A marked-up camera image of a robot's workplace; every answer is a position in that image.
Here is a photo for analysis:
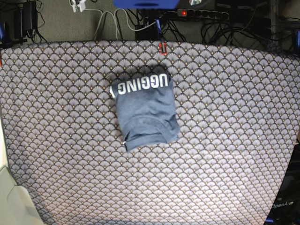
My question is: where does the white cable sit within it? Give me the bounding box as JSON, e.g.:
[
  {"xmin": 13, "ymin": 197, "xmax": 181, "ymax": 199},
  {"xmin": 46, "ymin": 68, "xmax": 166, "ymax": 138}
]
[{"xmin": 84, "ymin": 8, "xmax": 157, "ymax": 40}]

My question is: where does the red table clamp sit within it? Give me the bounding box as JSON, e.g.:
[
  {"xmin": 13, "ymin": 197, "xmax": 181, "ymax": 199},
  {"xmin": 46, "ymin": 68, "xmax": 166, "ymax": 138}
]
[{"xmin": 159, "ymin": 42, "xmax": 167, "ymax": 55}]

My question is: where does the black power adapter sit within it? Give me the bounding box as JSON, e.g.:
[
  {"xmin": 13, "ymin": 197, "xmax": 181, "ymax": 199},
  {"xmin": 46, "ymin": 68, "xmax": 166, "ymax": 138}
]
[{"xmin": 13, "ymin": 0, "xmax": 38, "ymax": 39}]

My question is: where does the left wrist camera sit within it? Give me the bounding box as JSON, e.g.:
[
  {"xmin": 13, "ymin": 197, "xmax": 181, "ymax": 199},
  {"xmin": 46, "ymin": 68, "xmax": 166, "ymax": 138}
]
[{"xmin": 189, "ymin": 0, "xmax": 203, "ymax": 6}]

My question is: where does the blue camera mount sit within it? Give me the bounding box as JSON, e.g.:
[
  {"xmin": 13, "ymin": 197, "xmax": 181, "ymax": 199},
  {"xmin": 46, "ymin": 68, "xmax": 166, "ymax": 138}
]
[{"xmin": 113, "ymin": 0, "xmax": 179, "ymax": 9}]

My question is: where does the beige furniture corner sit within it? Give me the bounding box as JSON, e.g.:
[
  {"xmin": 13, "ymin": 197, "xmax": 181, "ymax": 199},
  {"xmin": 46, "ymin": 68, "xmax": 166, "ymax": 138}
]
[{"xmin": 0, "ymin": 120, "xmax": 44, "ymax": 225}]

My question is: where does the black power strip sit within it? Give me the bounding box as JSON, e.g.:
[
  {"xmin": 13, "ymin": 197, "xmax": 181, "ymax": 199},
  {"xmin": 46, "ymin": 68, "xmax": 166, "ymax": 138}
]
[{"xmin": 177, "ymin": 8, "xmax": 230, "ymax": 21}]

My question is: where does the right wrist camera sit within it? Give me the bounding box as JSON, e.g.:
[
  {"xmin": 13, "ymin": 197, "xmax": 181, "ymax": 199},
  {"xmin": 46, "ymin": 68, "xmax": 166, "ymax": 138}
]
[{"xmin": 69, "ymin": 0, "xmax": 86, "ymax": 13}]

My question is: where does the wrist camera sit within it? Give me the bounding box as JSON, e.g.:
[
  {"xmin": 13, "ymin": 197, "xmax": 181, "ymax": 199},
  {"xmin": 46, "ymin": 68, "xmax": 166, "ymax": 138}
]
[
  {"xmin": 189, "ymin": 0, "xmax": 203, "ymax": 6},
  {"xmin": 69, "ymin": 0, "xmax": 86, "ymax": 13}
]

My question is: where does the fan-patterned tablecloth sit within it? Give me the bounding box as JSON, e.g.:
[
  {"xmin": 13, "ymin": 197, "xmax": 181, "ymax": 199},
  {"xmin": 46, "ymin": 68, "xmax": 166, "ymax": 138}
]
[{"xmin": 0, "ymin": 41, "xmax": 300, "ymax": 225}]

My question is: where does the black OpenArm box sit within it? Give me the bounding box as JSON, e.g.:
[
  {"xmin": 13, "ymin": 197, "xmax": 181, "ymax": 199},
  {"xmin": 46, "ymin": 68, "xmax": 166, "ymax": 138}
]
[{"xmin": 264, "ymin": 143, "xmax": 300, "ymax": 225}]

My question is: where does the blue T-shirt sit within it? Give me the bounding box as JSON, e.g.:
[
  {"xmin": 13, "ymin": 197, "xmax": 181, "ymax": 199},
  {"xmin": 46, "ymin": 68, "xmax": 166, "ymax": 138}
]
[{"xmin": 109, "ymin": 71, "xmax": 180, "ymax": 152}]

